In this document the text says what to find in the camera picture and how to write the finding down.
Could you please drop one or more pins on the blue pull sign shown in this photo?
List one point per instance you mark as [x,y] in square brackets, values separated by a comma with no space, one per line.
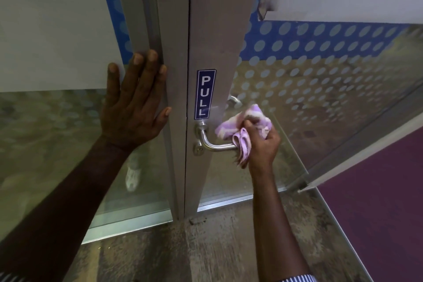
[205,93]

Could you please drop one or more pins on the person's right hand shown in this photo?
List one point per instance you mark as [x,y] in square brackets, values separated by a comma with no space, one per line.
[264,149]

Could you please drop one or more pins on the aluminium framed glass door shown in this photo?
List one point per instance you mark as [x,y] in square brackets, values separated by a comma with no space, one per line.
[218,27]

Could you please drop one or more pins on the round metal lock cylinder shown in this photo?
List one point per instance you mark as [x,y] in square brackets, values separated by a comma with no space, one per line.
[199,149]

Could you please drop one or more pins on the person's right forearm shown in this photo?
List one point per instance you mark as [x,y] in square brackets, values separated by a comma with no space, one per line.
[281,225]

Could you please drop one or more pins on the purple striped cleaning cloth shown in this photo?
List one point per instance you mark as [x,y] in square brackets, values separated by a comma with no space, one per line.
[238,123]

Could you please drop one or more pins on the person's left hand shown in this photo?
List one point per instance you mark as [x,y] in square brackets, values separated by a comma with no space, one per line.
[135,116]

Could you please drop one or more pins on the dotted glass partition panel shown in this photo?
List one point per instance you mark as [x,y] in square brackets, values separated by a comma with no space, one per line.
[158,10]

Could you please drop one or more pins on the striped shirt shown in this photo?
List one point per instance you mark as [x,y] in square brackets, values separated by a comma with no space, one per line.
[10,277]

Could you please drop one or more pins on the person's left forearm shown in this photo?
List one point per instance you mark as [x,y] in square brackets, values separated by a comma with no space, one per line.
[66,205]

